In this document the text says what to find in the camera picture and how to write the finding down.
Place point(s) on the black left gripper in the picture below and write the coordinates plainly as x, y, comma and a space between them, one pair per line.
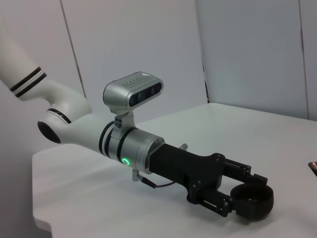
178, 166

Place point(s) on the black cast iron teapot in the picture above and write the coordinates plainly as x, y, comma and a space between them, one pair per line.
314, 167

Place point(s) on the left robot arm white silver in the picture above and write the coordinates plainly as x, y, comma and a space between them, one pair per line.
74, 131

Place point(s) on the small black teacup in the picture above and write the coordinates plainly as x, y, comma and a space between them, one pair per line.
255, 205

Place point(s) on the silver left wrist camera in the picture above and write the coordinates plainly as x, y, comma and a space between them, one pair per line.
123, 91

